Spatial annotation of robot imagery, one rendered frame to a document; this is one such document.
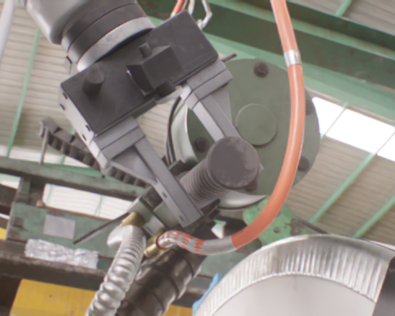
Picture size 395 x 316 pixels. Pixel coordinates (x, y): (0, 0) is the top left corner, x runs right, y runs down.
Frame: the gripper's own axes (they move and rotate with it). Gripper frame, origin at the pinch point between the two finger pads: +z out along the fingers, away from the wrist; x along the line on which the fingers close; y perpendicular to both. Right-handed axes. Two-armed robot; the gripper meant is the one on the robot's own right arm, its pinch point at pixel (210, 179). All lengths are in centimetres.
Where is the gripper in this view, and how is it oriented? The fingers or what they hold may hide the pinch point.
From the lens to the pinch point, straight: 56.9
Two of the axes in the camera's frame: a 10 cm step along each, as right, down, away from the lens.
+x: 7.7, -5.4, 3.4
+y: 2.6, -2.3, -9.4
